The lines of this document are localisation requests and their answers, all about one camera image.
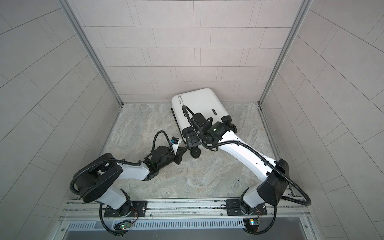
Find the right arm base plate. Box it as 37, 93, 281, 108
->
220, 199, 268, 216

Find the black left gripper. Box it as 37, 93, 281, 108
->
156, 148, 189, 172

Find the circuit board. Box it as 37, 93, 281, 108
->
114, 221, 132, 231
243, 219, 260, 234

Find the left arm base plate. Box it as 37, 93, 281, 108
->
104, 201, 148, 218

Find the metal corner post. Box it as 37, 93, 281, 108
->
259, 0, 312, 106
58, 0, 124, 107

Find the left black corrugated cable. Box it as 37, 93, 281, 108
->
69, 130, 176, 236

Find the right circuit board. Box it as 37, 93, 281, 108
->
243, 219, 260, 234

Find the metal corner post right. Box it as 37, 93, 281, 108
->
259, 0, 312, 106

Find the right black corrugated cable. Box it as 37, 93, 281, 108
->
181, 104, 312, 235

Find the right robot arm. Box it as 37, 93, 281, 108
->
191, 122, 289, 215

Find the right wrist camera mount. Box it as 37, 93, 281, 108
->
191, 113, 213, 128

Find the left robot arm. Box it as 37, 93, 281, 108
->
70, 146, 188, 210

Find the metal corner post left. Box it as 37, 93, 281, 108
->
58, 0, 124, 107

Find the white black suitcase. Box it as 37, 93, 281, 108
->
171, 88, 237, 159

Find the black corrugated cable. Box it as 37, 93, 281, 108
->
181, 104, 312, 235
69, 130, 176, 236

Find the left circuit board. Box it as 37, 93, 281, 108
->
114, 221, 132, 231

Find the aluminium mounting rail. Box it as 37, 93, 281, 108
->
59, 198, 311, 221

